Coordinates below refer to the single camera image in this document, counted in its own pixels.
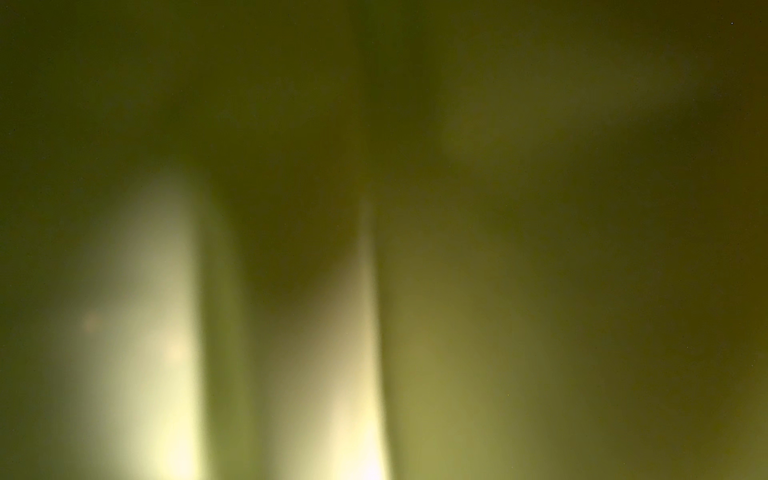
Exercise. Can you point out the green oats bag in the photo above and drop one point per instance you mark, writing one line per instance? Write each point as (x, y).
(383, 239)

